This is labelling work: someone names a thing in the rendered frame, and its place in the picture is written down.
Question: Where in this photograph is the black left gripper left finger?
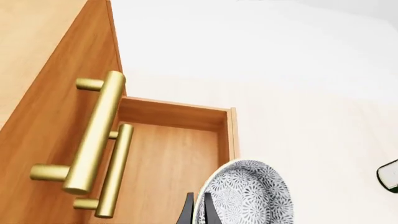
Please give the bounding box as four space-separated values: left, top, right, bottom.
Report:
176 192 195 224

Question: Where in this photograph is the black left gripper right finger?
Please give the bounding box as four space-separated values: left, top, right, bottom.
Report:
203 192 223 224

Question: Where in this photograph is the open wooden drawer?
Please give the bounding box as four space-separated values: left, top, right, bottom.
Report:
104 95 242 224

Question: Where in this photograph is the wooden cabinet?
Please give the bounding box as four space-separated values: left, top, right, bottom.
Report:
0 0 127 224

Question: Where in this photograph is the small flat rounded plate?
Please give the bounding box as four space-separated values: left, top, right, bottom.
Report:
376 158 398 195

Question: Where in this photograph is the slim brass drawer handle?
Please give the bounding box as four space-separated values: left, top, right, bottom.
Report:
73 123 135 219

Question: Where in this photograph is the large brass drawer handle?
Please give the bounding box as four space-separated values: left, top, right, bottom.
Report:
29 70 126 196

